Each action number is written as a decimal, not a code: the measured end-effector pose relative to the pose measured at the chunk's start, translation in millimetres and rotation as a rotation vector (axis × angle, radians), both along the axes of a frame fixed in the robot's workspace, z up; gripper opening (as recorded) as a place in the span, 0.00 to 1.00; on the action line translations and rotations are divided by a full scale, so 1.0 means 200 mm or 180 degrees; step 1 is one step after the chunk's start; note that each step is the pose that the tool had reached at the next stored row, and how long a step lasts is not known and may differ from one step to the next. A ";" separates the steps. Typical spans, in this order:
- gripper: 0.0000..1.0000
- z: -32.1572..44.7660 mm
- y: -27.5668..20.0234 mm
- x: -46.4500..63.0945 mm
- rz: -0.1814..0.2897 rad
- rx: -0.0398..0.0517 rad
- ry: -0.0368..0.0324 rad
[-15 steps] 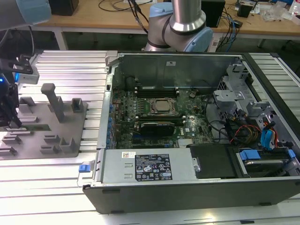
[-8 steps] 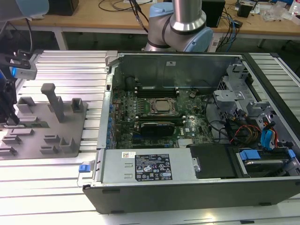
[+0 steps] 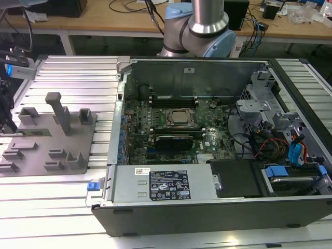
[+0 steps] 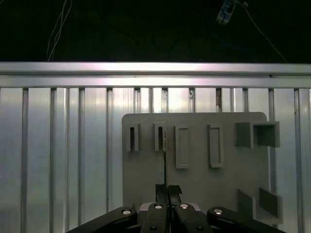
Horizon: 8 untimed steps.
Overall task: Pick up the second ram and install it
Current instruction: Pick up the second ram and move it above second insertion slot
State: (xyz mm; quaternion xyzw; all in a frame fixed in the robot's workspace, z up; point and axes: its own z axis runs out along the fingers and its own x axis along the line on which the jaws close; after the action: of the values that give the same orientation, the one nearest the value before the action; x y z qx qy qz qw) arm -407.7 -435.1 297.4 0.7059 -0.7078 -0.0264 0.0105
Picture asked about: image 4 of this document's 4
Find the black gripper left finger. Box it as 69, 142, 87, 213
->
69, 183, 169, 233

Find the thin white cable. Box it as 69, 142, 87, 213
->
47, 0, 74, 62
235, 0, 288, 63

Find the thin blue cable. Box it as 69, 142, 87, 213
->
208, 23, 246, 50

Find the green RAM stick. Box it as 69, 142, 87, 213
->
162, 130, 170, 192

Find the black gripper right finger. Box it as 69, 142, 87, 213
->
169, 185, 280, 233

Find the grey parts rack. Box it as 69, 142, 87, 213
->
121, 112, 284, 225

